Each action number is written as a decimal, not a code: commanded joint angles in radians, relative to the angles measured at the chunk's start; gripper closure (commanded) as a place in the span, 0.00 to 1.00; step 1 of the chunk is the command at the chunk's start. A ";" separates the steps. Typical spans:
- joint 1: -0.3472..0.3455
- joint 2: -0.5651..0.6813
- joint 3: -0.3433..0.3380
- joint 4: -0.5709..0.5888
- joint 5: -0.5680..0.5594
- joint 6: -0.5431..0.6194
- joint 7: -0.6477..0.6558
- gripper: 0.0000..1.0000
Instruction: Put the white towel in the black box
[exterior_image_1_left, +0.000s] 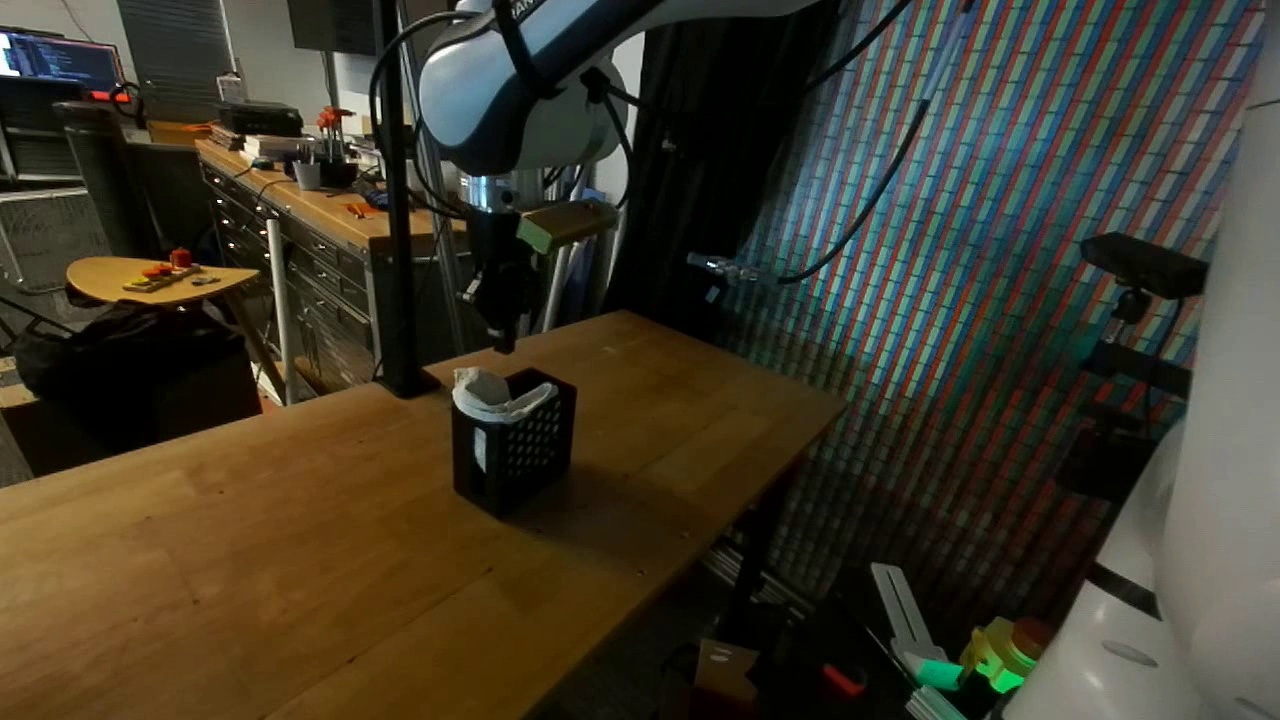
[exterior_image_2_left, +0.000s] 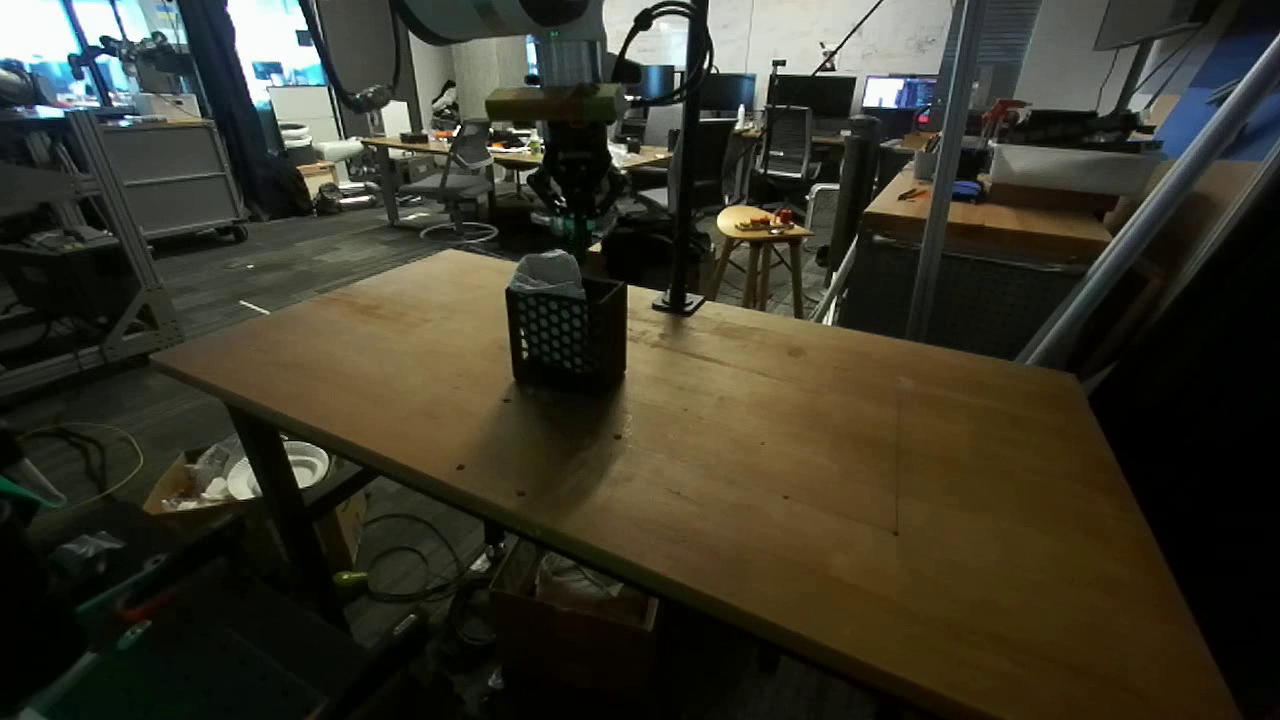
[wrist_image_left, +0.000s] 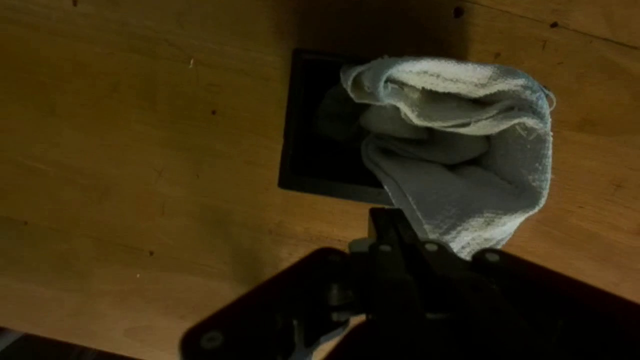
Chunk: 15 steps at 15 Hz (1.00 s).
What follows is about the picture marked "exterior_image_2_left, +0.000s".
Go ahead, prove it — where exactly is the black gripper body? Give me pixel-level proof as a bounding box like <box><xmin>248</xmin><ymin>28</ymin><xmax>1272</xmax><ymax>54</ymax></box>
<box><xmin>522</xmin><ymin>123</ymin><xmax>626</xmax><ymax>224</ymax></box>

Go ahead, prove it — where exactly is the white terry towel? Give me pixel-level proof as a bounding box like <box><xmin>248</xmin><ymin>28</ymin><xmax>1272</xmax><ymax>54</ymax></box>
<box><xmin>503</xmin><ymin>243</ymin><xmax>592</xmax><ymax>300</ymax></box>

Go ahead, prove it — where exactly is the black mesh box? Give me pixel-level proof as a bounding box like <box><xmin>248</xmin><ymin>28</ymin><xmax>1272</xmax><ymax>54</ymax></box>
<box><xmin>501</xmin><ymin>272</ymin><xmax>631</xmax><ymax>400</ymax></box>

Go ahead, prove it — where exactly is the brown cardboard box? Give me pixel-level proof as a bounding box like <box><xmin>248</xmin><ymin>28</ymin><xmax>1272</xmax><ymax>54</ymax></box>
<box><xmin>479</xmin><ymin>535</ymin><xmax>667</xmax><ymax>692</ymax></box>

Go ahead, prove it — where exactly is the grey office chair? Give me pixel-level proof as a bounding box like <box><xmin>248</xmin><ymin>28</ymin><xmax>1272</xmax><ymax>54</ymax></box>
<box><xmin>416</xmin><ymin>117</ymin><xmax>509</xmax><ymax>257</ymax></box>
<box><xmin>756</xmin><ymin>100</ymin><xmax>819</xmax><ymax>188</ymax></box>

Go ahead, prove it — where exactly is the round wooden stool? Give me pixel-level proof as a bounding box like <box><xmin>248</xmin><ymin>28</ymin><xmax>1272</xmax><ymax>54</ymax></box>
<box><xmin>708</xmin><ymin>200</ymin><xmax>816</xmax><ymax>322</ymax></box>

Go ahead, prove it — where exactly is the lit computer monitor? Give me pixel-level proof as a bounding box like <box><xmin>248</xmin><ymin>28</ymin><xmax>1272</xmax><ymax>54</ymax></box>
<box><xmin>856</xmin><ymin>72</ymin><xmax>943</xmax><ymax>119</ymax></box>

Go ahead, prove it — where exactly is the white round bowl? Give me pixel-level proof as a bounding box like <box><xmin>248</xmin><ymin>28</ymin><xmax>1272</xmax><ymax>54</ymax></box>
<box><xmin>218</xmin><ymin>431</ymin><xmax>334</xmax><ymax>510</ymax></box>

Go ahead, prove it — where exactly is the grey drawer cabinet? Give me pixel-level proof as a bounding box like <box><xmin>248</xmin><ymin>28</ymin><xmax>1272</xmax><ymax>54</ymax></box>
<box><xmin>94</xmin><ymin>117</ymin><xmax>253</xmax><ymax>247</ymax></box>

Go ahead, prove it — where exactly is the wooden top workbench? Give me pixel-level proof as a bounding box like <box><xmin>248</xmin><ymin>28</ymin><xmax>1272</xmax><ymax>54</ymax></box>
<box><xmin>834</xmin><ymin>163</ymin><xmax>1124</xmax><ymax>364</ymax></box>

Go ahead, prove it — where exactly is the black metal table leg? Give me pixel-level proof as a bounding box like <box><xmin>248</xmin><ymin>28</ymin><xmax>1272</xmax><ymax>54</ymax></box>
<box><xmin>218</xmin><ymin>400</ymin><xmax>350</xmax><ymax>627</ymax></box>

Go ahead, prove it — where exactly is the flat cardboard piece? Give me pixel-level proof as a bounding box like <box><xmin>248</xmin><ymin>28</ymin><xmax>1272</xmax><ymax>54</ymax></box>
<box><xmin>135</xmin><ymin>443</ymin><xmax>272</xmax><ymax>525</ymax></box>

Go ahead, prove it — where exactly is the white rectangular bin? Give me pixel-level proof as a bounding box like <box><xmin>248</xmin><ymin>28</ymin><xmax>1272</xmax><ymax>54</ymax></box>
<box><xmin>984</xmin><ymin>133</ymin><xmax>1163</xmax><ymax>200</ymax></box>

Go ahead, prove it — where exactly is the grey metal shelving rack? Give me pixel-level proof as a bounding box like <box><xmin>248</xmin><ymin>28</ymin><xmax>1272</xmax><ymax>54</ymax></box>
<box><xmin>0</xmin><ymin>100</ymin><xmax>187</xmax><ymax>404</ymax></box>

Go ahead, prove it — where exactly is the diagonal silver metal pole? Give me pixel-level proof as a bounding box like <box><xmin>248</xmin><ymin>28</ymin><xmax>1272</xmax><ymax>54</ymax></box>
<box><xmin>1017</xmin><ymin>32</ymin><xmax>1280</xmax><ymax>374</ymax></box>

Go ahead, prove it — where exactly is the tan wrist camera bar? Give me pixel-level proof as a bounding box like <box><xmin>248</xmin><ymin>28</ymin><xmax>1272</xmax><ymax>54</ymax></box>
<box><xmin>479</xmin><ymin>86</ymin><xmax>631</xmax><ymax>137</ymax></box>

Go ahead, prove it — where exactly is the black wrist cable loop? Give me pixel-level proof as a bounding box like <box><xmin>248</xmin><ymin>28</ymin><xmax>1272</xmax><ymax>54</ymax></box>
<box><xmin>606</xmin><ymin>0</ymin><xmax>713</xmax><ymax>89</ymax></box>

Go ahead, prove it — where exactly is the vertical silver metal post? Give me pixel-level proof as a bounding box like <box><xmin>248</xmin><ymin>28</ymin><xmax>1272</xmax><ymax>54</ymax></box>
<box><xmin>899</xmin><ymin>0</ymin><xmax>987</xmax><ymax>339</ymax></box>

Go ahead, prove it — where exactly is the black coiled floor cable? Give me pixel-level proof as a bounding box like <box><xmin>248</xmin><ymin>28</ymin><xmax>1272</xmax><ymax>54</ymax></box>
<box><xmin>349</xmin><ymin>510</ymin><xmax>474</xmax><ymax>610</ymax></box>

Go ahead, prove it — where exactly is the yellow coiled floor cable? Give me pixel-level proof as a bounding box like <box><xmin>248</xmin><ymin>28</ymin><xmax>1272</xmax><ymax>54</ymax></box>
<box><xmin>11</xmin><ymin>417</ymin><xmax>153</xmax><ymax>515</ymax></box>

